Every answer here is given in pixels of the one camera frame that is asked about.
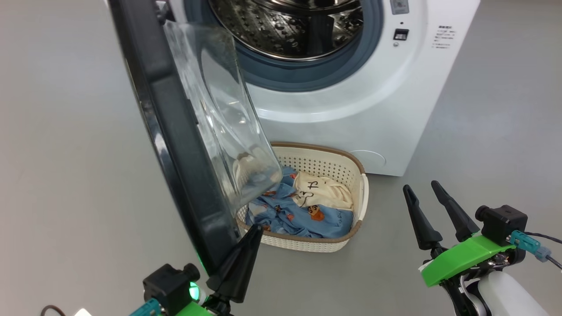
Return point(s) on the teal right camera connector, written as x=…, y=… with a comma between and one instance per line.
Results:
x=527, y=242

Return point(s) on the teal left camera connector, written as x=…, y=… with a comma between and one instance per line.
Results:
x=147, y=309

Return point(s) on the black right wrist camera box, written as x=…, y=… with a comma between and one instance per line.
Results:
x=502, y=224

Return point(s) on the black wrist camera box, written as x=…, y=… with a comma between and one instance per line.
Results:
x=502, y=224
x=167, y=285

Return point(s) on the white front-load washing machine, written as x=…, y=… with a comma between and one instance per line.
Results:
x=373, y=109

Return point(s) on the blue cartoon print garment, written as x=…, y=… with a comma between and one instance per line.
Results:
x=298, y=224

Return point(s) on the black round glass washer door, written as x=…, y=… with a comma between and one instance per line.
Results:
x=175, y=153

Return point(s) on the round white filter cover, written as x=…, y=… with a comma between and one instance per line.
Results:
x=369, y=159

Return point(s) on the cream garment with black print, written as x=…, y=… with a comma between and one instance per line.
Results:
x=333, y=193

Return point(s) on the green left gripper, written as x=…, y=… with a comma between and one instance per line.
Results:
x=195, y=309

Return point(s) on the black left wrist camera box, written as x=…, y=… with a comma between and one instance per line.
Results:
x=167, y=285

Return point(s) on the steel perforated washer drum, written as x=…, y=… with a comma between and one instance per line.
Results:
x=285, y=30

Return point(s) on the cream perforated laundry basket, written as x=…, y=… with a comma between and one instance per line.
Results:
x=325, y=243

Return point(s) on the teal camera connector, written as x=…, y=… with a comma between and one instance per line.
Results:
x=147, y=309
x=527, y=242

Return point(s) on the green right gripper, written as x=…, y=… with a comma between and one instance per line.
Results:
x=456, y=261

